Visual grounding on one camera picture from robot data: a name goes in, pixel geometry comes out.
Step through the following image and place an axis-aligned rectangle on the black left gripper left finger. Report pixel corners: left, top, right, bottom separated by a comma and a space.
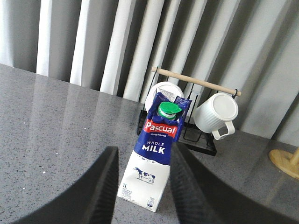
16, 146, 119, 224

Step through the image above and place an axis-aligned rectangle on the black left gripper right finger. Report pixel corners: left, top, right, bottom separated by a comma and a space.
170, 142, 297, 224

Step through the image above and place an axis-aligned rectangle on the blue white milk carton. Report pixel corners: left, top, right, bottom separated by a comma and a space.
117, 92, 191, 212

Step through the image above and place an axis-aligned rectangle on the white ribbed mug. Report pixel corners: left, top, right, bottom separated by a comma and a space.
193, 93, 238, 140

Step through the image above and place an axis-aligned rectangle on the wooden mug tree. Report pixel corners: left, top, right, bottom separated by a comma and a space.
269, 148, 299, 179

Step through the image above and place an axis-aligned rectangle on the white smooth mug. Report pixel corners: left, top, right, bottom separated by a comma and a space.
145, 82, 184, 112

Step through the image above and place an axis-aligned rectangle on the grey white curtain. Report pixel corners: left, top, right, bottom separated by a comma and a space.
0, 0, 299, 146

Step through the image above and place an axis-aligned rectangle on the black wire mug rack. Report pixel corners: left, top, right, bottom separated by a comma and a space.
150, 67, 242, 156

